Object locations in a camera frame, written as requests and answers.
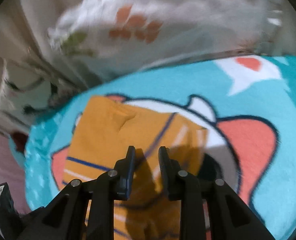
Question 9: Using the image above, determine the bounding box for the white cushion with crane print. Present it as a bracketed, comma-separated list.
[0, 60, 77, 115]

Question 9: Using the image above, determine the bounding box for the mustard striped garment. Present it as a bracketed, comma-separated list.
[53, 96, 208, 239]

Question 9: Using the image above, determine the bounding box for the teal cartoon fleece blanket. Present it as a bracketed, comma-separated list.
[24, 55, 296, 239]

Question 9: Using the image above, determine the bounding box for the white floral pillow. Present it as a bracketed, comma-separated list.
[48, 0, 283, 81]

